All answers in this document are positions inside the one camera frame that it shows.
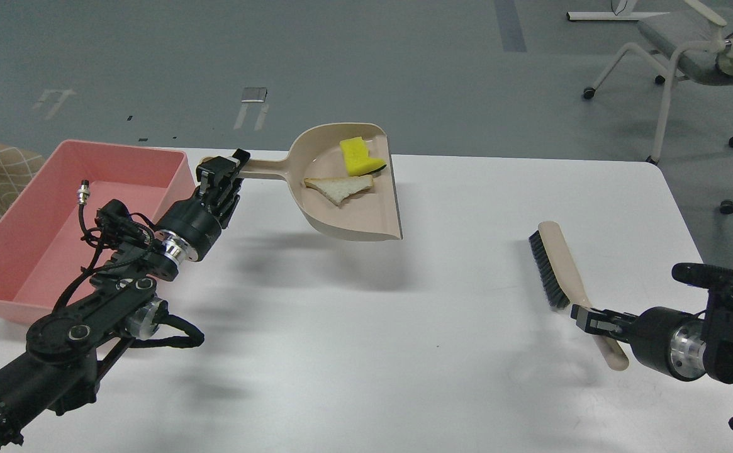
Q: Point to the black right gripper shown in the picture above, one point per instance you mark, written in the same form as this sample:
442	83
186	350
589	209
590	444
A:
663	339

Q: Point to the white bread slice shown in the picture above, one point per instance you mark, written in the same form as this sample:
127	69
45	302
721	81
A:
337	190

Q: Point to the pink plastic bin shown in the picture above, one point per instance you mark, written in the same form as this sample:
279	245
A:
41	247

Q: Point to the beige hand brush black bristles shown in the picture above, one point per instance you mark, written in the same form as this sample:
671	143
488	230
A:
557	268

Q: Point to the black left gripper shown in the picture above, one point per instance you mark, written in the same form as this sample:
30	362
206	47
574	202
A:
199	220

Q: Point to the white frame grey chair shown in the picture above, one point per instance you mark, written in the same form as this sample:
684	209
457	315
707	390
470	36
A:
694	44

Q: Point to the white desk base bar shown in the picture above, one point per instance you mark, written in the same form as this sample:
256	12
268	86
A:
599	16

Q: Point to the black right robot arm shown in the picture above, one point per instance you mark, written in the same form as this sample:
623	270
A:
717	317

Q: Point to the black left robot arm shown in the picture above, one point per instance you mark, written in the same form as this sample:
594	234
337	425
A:
112	306

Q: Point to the yellow sponge piece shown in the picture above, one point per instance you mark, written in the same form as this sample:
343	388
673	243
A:
357	159

